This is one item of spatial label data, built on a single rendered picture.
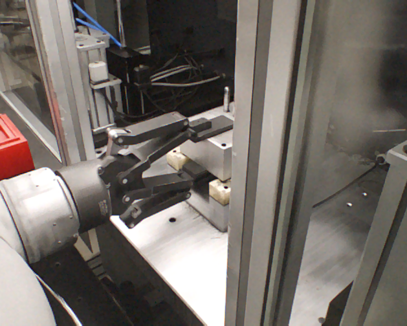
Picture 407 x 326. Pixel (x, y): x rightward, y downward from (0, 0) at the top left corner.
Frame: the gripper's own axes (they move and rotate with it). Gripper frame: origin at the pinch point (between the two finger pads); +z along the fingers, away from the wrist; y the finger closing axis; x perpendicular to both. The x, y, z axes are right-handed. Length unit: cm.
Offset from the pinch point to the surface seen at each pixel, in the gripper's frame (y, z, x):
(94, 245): -100, 11, 96
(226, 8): 16.8, 4.2, 2.5
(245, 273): 2.6, -13.3, -21.0
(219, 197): -4.0, -3.0, -5.5
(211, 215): -7.9, -3.0, -4.1
